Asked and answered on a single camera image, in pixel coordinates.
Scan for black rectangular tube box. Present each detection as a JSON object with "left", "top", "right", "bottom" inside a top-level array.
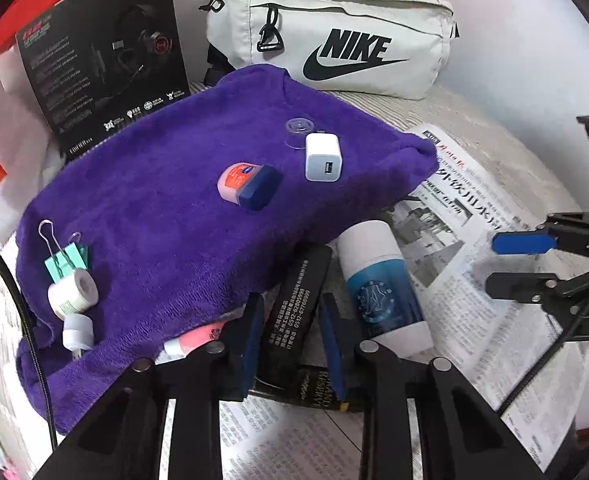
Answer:
[{"left": 256, "top": 243, "right": 332, "bottom": 390}]

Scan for white blue lotion bottle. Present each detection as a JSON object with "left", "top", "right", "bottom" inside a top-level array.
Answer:
[{"left": 337, "top": 220, "right": 433, "bottom": 358}]

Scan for black gold Grand Reserve bottle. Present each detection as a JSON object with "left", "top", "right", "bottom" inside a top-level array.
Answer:
[{"left": 250, "top": 365, "right": 363, "bottom": 413}]

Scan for pink highlighter pen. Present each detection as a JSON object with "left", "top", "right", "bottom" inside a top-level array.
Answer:
[{"left": 163, "top": 321, "right": 225, "bottom": 359}]

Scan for pink blue vaseline jar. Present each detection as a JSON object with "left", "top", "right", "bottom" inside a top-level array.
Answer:
[{"left": 217, "top": 162, "right": 284, "bottom": 211}]

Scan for newspaper sheets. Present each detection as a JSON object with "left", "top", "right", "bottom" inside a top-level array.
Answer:
[{"left": 0, "top": 124, "right": 589, "bottom": 479}]

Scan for purple towel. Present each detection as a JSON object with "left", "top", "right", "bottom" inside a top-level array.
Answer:
[{"left": 16, "top": 64, "right": 439, "bottom": 434}]

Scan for white USB charger cube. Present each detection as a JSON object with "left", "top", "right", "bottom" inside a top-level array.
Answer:
[{"left": 305, "top": 132, "right": 343, "bottom": 182}]

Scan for white tape roll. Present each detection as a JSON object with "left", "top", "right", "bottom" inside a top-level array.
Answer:
[{"left": 47, "top": 269, "right": 99, "bottom": 320}]

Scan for clear plastic cap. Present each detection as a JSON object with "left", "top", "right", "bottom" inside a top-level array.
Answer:
[{"left": 285, "top": 117, "right": 315, "bottom": 151}]

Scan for teal binder clip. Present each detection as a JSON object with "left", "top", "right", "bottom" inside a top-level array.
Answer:
[{"left": 37, "top": 219, "right": 90, "bottom": 284}]

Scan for white Nike waist bag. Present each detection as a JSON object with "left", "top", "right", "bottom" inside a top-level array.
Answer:
[{"left": 202, "top": 0, "right": 458, "bottom": 100}]

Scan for black headset box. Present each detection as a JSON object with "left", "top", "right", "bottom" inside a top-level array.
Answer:
[{"left": 16, "top": 0, "right": 189, "bottom": 160}]

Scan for white Miniso shopping bag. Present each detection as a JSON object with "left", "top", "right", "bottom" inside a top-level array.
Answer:
[{"left": 0, "top": 80, "right": 63, "bottom": 246}]

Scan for black cable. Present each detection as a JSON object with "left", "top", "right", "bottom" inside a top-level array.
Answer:
[{"left": 0, "top": 226, "right": 58, "bottom": 451}]

